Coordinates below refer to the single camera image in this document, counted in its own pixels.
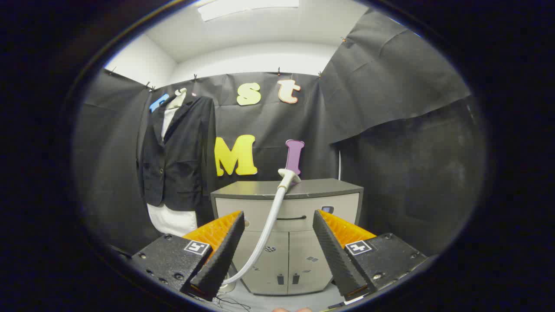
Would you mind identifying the row of black cloth clips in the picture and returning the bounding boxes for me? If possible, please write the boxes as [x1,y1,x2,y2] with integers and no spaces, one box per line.
[111,37,347,92]

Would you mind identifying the long ceiling light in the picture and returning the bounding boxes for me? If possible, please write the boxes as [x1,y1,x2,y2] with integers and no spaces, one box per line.
[197,0,300,22]

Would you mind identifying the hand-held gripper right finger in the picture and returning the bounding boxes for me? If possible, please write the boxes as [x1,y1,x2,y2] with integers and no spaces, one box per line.
[312,210,430,304]

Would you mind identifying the grey cabinet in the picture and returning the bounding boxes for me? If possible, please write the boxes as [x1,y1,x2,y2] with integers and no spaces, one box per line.
[210,178,364,296]

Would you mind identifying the white garment steamer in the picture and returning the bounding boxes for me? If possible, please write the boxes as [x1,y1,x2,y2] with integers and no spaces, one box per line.
[220,168,302,293]

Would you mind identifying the white clothes hanger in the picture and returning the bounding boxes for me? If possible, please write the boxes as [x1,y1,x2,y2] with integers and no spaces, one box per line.
[167,88,188,110]

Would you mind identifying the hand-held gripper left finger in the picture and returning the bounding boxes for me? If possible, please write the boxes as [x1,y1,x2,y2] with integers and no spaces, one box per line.
[130,211,246,302]

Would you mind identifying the black suit jacket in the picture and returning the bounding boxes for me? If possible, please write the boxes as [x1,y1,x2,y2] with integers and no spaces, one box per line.
[138,95,216,212]

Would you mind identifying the black backdrop cloth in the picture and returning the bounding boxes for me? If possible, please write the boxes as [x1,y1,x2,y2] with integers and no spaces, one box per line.
[74,9,486,256]

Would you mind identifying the white shirt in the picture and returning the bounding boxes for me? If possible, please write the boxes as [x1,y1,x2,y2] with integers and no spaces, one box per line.
[147,106,199,237]

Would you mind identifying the black floor cables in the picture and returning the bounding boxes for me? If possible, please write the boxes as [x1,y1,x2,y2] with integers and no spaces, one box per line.
[215,294,253,312]

